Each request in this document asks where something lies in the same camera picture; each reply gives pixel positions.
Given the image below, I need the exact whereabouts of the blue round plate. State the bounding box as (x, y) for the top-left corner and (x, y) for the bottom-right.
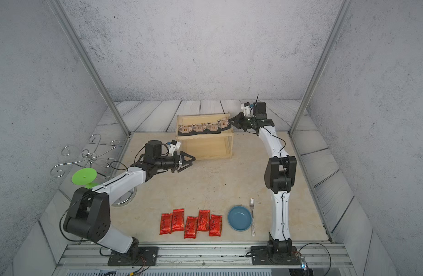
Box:
(227, 205), (252, 232)

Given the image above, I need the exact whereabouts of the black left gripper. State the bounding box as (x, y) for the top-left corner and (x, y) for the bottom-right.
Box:
(154, 151), (195, 173)

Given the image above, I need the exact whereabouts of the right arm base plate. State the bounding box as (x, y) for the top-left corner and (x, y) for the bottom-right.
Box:
(245, 246), (301, 266)

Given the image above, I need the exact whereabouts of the silver wire cup rack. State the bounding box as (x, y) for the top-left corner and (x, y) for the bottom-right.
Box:
(49, 133), (138, 208)

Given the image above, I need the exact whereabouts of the aluminium corner post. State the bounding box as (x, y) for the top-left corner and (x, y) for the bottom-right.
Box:
(47, 0), (131, 138)
(288, 0), (353, 137)

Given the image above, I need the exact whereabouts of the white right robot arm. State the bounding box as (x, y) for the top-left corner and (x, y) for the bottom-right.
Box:
(229, 112), (297, 256)

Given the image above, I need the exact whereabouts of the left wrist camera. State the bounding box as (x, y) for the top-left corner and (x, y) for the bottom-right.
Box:
(143, 139), (182, 163)

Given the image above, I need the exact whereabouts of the right aluminium corner post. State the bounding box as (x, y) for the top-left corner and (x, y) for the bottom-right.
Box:
(288, 0), (353, 137)

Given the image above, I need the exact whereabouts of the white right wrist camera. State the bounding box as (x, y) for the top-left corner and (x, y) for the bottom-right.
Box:
(241, 102), (254, 117)

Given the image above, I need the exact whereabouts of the green plastic goblet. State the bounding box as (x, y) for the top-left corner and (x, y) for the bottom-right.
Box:
(71, 168), (98, 189)

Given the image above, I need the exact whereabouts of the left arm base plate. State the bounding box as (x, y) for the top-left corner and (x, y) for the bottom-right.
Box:
(108, 246), (159, 267)

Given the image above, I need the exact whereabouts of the red tea bag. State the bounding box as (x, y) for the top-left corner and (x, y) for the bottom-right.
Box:
(172, 209), (185, 232)
(209, 215), (222, 237)
(197, 210), (210, 232)
(184, 216), (198, 239)
(160, 213), (173, 235)

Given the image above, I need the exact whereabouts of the left aluminium corner post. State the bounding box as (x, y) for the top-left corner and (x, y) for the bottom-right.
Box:
(47, 0), (131, 138)

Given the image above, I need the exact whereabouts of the brown tea bag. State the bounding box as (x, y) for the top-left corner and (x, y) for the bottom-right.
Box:
(217, 118), (232, 132)
(178, 125), (193, 136)
(205, 123), (220, 134)
(192, 124), (207, 135)

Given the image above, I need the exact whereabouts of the light wooden two-tier shelf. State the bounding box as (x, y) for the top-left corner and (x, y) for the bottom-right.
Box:
(175, 113), (234, 161)

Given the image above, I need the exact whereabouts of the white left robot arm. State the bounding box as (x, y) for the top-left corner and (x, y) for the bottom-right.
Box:
(61, 151), (196, 254)

